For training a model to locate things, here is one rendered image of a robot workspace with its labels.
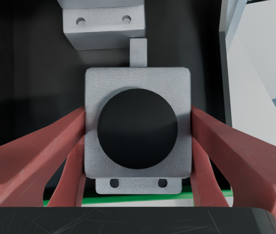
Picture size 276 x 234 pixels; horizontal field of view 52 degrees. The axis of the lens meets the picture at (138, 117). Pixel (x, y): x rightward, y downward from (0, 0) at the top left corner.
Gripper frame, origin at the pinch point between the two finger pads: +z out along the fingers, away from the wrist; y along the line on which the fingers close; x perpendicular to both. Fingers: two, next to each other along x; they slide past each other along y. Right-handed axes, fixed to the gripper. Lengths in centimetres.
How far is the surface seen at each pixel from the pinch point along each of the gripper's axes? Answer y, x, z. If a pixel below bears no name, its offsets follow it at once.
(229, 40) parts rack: -7.8, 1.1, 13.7
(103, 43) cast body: 2.0, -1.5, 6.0
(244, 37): -35, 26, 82
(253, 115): -23, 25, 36
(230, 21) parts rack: -7.3, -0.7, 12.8
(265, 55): -48, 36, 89
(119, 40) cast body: 1.0, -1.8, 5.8
